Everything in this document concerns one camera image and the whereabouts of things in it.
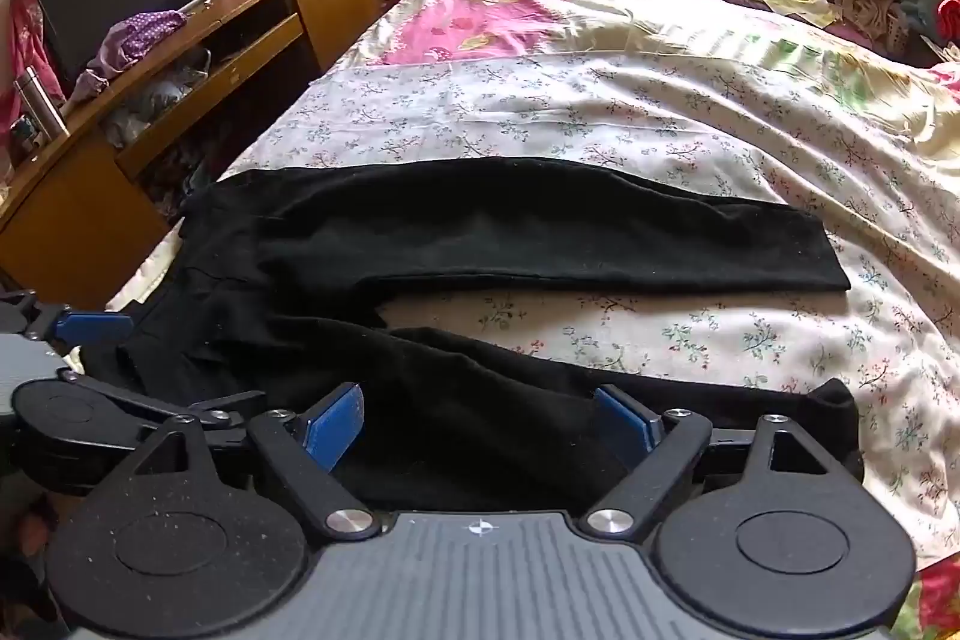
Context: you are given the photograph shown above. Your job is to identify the black pants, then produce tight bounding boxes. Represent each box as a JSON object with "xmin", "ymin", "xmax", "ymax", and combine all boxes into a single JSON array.
[{"xmin": 79, "ymin": 158, "xmax": 862, "ymax": 513}]

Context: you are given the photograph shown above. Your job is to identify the steel thermos bottle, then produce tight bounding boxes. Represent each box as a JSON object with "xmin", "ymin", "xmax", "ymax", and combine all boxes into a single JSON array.
[{"xmin": 13, "ymin": 66, "xmax": 70, "ymax": 140}]

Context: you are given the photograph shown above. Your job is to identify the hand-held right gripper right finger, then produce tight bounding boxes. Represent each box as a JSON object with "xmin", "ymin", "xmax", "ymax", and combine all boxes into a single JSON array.
[{"xmin": 579, "ymin": 383, "xmax": 833, "ymax": 542}]

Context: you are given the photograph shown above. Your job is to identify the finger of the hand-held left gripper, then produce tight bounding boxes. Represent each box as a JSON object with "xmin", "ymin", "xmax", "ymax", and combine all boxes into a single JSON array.
[
  {"xmin": 58, "ymin": 370, "xmax": 267, "ymax": 429},
  {"xmin": 0, "ymin": 291, "xmax": 136, "ymax": 346}
]

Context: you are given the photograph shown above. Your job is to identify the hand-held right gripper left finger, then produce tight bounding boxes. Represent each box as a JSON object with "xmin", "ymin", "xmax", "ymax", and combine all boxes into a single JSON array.
[{"xmin": 127, "ymin": 383, "xmax": 378, "ymax": 542}]

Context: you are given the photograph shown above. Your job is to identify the floral patchwork bed sheet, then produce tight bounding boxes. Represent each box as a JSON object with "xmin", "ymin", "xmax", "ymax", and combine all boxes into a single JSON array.
[{"xmin": 105, "ymin": 0, "xmax": 960, "ymax": 570}]

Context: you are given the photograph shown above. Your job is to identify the purple patterned cloth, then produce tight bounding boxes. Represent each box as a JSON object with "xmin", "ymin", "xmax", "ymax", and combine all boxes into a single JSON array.
[{"xmin": 67, "ymin": 8, "xmax": 188, "ymax": 101}]

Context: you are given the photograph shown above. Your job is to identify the pile of grey clothes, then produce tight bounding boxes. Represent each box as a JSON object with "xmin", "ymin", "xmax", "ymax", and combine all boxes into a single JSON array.
[{"xmin": 103, "ymin": 47, "xmax": 215, "ymax": 148}]

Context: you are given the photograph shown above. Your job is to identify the red floral cloth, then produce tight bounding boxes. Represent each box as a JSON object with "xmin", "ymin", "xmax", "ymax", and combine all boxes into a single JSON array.
[{"xmin": 891, "ymin": 556, "xmax": 960, "ymax": 640}]

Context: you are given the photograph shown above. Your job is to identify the white plastic basket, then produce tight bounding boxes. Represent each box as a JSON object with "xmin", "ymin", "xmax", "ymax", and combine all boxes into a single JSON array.
[{"xmin": 883, "ymin": 6, "xmax": 940, "ymax": 65}]

